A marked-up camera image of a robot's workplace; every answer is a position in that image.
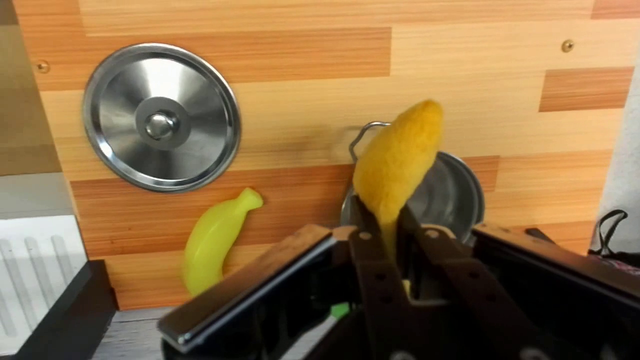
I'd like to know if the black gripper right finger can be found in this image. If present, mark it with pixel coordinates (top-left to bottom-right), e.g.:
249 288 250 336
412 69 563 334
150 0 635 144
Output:
397 209 567 360

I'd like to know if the yellow plush banana toy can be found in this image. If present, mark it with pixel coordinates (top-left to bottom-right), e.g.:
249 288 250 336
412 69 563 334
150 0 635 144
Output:
352 101 444 258

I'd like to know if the yellow-green plastic banana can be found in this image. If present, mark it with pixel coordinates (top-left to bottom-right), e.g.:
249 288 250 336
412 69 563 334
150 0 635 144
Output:
183 189 265 297

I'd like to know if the small steel pot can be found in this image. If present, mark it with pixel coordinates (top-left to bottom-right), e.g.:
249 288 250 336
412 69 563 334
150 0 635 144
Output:
339 119 488 250

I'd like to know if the white toy sink basin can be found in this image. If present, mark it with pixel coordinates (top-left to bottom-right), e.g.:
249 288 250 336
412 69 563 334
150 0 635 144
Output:
0 173 86 356

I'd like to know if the round steel pot lid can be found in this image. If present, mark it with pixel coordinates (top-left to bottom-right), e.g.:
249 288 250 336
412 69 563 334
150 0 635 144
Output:
83 42 243 192

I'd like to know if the wooden butcher-block counter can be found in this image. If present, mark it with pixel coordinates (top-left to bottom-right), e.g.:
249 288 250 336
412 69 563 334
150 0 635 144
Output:
15 0 640 308

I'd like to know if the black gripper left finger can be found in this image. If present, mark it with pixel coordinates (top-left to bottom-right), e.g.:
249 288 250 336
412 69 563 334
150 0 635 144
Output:
349 197 423 360

